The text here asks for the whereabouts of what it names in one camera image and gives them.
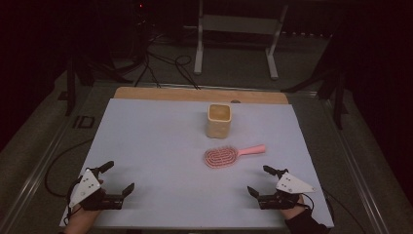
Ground pink hairbrush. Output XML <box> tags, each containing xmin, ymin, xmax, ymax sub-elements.
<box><xmin>204</xmin><ymin>143</ymin><xmax>267</xmax><ymax>170</ymax></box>

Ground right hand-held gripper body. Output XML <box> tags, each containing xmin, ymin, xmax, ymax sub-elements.
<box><xmin>257</xmin><ymin>171</ymin><xmax>317</xmax><ymax>211</ymax></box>

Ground black floor cables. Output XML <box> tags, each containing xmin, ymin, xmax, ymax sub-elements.
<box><xmin>110</xmin><ymin>30</ymin><xmax>202</xmax><ymax>91</ymax></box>

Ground yellow square cup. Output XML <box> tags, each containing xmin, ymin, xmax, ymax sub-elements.
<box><xmin>205</xmin><ymin>102</ymin><xmax>233</xmax><ymax>140</ymax></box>

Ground light grey table mat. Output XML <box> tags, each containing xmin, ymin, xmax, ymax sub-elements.
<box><xmin>58</xmin><ymin>97</ymin><xmax>335</xmax><ymax>230</ymax></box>

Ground white metal stand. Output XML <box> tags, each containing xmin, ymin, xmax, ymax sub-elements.
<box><xmin>193</xmin><ymin>0</ymin><xmax>289</xmax><ymax>81</ymax></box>

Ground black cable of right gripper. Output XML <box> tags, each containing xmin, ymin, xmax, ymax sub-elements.
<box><xmin>303</xmin><ymin>189</ymin><xmax>368</xmax><ymax>234</ymax></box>

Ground metal floor rail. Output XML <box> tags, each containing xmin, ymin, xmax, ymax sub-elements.
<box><xmin>319</xmin><ymin>97</ymin><xmax>393</xmax><ymax>234</ymax></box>
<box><xmin>0</xmin><ymin>85</ymin><xmax>98</xmax><ymax>234</ymax></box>

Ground person's right hand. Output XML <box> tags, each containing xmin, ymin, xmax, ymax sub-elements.
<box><xmin>280</xmin><ymin>194</ymin><xmax>309</xmax><ymax>220</ymax></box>

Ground black sleeve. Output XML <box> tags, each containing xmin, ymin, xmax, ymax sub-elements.
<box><xmin>284</xmin><ymin>209</ymin><xmax>331</xmax><ymax>234</ymax></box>

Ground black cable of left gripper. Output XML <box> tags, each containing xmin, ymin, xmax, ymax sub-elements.
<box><xmin>44</xmin><ymin>138</ymin><xmax>95</xmax><ymax>199</ymax></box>

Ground black stand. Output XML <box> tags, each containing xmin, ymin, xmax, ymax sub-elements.
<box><xmin>57</xmin><ymin>57</ymin><xmax>95</xmax><ymax>117</ymax></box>
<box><xmin>282</xmin><ymin>69</ymin><xmax>350</xmax><ymax>131</ymax></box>

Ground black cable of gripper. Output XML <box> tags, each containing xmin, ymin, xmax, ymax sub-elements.
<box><xmin>44</xmin><ymin>138</ymin><xmax>95</xmax><ymax>199</ymax></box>
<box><xmin>303</xmin><ymin>189</ymin><xmax>368</xmax><ymax>234</ymax></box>

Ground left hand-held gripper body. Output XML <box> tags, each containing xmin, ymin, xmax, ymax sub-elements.
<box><xmin>68</xmin><ymin>167</ymin><xmax>127</xmax><ymax>212</ymax></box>

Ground person's left hand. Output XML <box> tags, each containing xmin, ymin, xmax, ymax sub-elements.
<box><xmin>62</xmin><ymin>208</ymin><xmax>102</xmax><ymax>234</ymax></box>

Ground black rectangular floor frame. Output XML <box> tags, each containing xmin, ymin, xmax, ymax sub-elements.
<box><xmin>72</xmin><ymin>114</ymin><xmax>96</xmax><ymax>130</ymax></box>

